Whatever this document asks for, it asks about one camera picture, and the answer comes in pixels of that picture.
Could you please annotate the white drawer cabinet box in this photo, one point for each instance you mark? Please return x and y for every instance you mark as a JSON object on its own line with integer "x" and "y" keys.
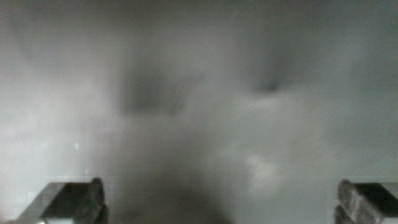
{"x": 215, "y": 102}

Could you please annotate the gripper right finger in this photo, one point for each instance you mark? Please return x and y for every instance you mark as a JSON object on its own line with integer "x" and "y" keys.
{"x": 366, "y": 203}

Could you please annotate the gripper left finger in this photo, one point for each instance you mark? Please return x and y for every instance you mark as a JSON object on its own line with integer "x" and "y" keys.
{"x": 76, "y": 206}

